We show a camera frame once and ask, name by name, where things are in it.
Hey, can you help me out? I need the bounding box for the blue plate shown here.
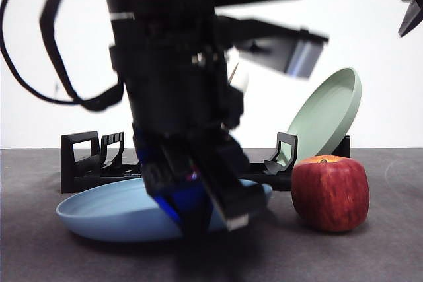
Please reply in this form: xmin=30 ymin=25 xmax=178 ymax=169
xmin=55 ymin=177 xmax=274 ymax=242

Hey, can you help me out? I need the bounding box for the red apple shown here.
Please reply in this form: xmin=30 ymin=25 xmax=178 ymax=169
xmin=291 ymin=155 xmax=370 ymax=232

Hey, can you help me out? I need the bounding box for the black plastic plate rack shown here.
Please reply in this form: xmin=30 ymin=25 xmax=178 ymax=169
xmin=60 ymin=131 xmax=352 ymax=194

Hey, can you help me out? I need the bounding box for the cream white plate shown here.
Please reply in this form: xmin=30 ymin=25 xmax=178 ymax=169
xmin=227 ymin=60 xmax=249 ymax=93

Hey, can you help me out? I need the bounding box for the pale green plate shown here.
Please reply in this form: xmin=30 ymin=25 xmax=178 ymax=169
xmin=284 ymin=66 xmax=364 ymax=166

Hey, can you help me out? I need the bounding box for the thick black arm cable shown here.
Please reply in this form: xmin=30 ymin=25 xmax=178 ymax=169
xmin=39 ymin=0 xmax=125 ymax=113

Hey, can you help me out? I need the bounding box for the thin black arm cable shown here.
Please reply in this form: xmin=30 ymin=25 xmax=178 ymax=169
xmin=0 ymin=0 xmax=80 ymax=106

